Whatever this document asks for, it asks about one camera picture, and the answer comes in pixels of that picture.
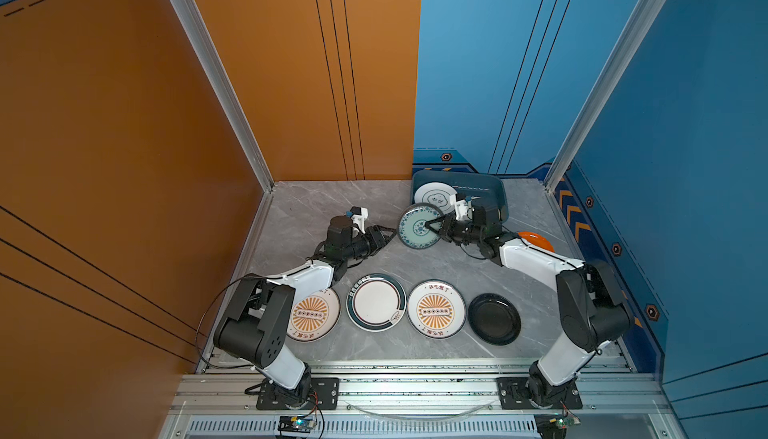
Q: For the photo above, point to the white plate dark green rim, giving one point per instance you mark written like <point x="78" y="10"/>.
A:
<point x="376" y="302"/>

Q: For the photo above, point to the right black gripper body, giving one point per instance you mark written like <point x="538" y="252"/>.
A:
<point x="469" y="234"/>

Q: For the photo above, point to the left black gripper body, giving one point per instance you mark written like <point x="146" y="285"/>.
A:
<point x="358" y="249"/>

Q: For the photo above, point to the left green circuit board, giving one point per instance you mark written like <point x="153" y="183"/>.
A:
<point x="300" y="427"/>

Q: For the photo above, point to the aluminium corner post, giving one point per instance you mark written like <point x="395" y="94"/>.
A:
<point x="632" y="35"/>
<point x="195" y="28"/>

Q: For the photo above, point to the green circuit board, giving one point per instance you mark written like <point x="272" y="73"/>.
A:
<point x="555" y="427"/>
<point x="300" y="427"/>

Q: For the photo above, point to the teal plastic bin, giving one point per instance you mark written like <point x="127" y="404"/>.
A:
<point x="471" y="184"/>

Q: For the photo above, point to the white plate black emblem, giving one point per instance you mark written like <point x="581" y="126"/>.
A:
<point x="437" y="194"/>

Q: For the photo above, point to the right aluminium corner post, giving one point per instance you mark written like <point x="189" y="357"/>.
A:
<point x="632" y="35"/>

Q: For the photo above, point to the white orange sunburst plate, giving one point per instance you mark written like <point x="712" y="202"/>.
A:
<point x="315" y="316"/>
<point x="436" y="309"/>

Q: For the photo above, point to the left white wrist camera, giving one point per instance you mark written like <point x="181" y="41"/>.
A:
<point x="358" y="216"/>

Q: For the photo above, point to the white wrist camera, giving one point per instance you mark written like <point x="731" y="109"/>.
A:
<point x="461" y="206"/>
<point x="358" y="216"/>

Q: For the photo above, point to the left aluminium corner post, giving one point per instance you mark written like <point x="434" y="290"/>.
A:
<point x="195" y="28"/>

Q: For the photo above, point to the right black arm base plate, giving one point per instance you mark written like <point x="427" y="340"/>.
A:
<point x="510" y="392"/>

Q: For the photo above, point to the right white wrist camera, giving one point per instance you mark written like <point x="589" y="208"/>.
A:
<point x="461" y="206"/>

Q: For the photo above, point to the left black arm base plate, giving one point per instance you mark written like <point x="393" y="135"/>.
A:
<point x="323" y="392"/>

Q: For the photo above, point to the aluminium frame rail front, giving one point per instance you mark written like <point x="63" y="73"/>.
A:
<point x="459" y="398"/>

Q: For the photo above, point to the green patterned small plate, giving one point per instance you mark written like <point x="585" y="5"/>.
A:
<point x="414" y="226"/>

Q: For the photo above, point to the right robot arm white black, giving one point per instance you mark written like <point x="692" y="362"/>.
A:
<point x="593" y="309"/>

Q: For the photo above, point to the right green circuit board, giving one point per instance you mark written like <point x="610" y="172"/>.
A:
<point x="555" y="427"/>

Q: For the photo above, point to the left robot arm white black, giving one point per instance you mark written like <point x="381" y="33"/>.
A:
<point x="255" y="322"/>

